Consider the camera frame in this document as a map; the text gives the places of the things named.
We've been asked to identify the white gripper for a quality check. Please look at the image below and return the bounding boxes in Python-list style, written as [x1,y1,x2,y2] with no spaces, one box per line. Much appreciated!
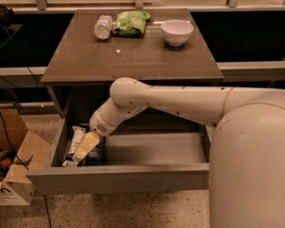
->
[72,110,117,162]

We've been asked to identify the blue chip bag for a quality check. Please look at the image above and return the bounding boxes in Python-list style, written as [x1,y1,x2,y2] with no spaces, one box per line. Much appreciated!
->
[62,124,105,167]

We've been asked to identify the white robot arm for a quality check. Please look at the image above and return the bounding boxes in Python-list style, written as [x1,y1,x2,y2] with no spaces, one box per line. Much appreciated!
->
[73,78,285,228]

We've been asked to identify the open grey top drawer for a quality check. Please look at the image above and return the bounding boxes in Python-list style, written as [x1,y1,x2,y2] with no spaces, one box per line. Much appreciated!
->
[28,114,209,195]

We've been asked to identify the grey cabinet counter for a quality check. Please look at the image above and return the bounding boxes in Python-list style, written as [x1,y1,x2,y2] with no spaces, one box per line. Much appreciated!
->
[41,9,223,110]

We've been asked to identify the green chip bag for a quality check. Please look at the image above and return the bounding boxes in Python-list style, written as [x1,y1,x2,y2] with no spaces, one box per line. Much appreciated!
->
[112,11,151,37]

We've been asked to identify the open cardboard box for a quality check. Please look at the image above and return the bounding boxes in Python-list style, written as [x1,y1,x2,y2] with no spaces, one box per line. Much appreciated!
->
[0,109,50,206]

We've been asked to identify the white ceramic bowl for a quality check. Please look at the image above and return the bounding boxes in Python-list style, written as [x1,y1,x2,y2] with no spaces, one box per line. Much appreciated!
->
[161,20,194,47]

